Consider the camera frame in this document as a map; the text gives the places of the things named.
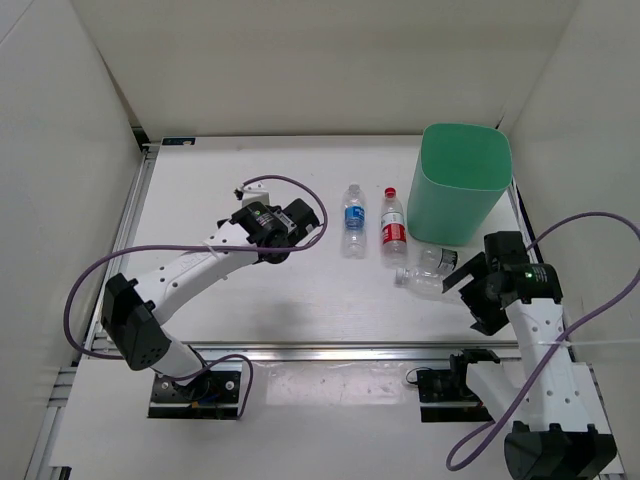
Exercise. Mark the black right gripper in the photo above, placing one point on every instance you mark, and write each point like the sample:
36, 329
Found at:
475, 266

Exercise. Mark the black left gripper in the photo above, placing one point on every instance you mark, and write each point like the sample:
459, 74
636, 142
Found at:
274, 208

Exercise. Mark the clear crushed plastic bottle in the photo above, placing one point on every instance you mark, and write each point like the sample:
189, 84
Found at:
425, 279

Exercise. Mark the red label water bottle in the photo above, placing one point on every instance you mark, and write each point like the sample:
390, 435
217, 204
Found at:
394, 248

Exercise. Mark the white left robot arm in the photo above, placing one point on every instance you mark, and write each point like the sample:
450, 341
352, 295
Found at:
134, 311

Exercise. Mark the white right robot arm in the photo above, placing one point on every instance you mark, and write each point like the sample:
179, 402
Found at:
551, 433

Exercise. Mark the green plastic bin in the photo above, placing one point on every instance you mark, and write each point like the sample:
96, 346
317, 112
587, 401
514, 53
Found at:
461, 172

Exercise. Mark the blue label water bottle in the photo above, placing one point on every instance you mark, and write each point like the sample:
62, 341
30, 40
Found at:
354, 239

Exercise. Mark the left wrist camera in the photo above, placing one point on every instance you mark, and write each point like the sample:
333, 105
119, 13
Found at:
251, 193

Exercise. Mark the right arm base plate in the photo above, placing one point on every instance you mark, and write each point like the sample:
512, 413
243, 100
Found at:
444, 396

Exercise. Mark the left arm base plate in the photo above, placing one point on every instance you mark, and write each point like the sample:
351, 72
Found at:
214, 397

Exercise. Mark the aluminium table frame rail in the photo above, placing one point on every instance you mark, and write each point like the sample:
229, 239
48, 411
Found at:
354, 351

